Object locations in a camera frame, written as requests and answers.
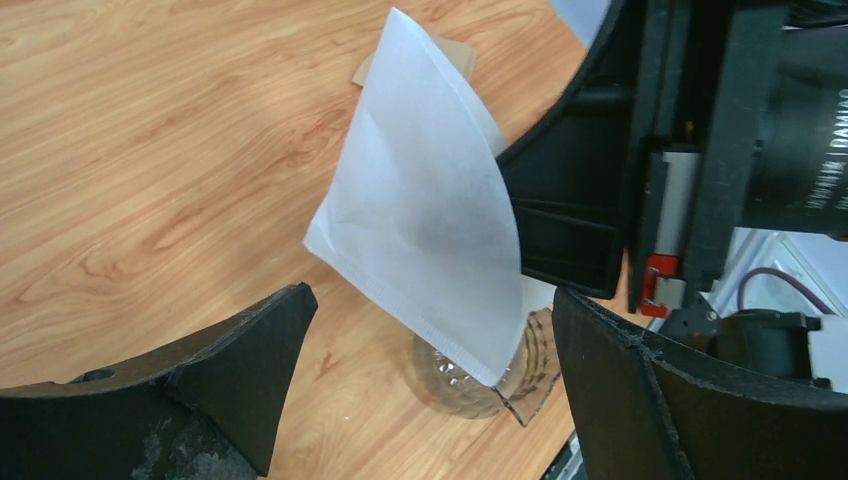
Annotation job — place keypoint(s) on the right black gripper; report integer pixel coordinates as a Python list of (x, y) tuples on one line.
[(704, 72)]

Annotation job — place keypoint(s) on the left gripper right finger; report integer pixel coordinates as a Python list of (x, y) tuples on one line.
[(648, 407)]

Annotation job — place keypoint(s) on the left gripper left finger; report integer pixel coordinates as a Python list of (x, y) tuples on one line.
[(206, 406)]

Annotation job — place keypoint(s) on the white paper coffee filter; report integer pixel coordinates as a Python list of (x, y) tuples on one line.
[(417, 216)]

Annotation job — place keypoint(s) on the brown paper coffee filter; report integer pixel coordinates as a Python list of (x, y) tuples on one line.
[(461, 55)]

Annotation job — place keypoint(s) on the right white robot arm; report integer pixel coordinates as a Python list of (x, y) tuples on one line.
[(799, 178)]

